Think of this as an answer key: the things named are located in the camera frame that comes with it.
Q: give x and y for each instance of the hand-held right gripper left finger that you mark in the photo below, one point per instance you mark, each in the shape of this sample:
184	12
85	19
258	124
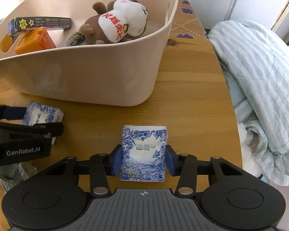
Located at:
116	160

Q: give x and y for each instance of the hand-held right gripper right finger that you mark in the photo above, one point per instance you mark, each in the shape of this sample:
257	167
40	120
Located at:
171	160

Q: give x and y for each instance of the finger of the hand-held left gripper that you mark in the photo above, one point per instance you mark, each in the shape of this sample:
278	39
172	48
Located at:
14	113
38	128

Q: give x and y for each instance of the blue white tissue packet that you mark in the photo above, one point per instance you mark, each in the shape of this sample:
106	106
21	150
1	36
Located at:
143	154
43	114

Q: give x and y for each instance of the beige plastic container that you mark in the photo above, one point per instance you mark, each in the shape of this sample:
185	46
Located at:
86	72

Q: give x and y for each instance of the orange toy box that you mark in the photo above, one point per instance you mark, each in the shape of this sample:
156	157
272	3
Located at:
36	42

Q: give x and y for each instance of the black box star label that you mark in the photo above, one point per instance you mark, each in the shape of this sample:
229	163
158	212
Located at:
45	22

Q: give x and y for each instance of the brown plush toy white hat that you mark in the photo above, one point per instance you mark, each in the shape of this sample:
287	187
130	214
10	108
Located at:
118	21

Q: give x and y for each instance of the grey patterned cloth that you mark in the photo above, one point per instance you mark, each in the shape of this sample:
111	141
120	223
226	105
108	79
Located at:
12	173

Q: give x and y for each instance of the white fluffy cloth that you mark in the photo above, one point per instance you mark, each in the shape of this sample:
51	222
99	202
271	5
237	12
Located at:
249	149

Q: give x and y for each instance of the blue striped blanket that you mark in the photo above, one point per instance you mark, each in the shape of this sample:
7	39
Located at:
260	77

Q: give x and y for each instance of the floral patterned wardrobe door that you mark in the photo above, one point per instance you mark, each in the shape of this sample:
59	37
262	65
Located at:
287	16

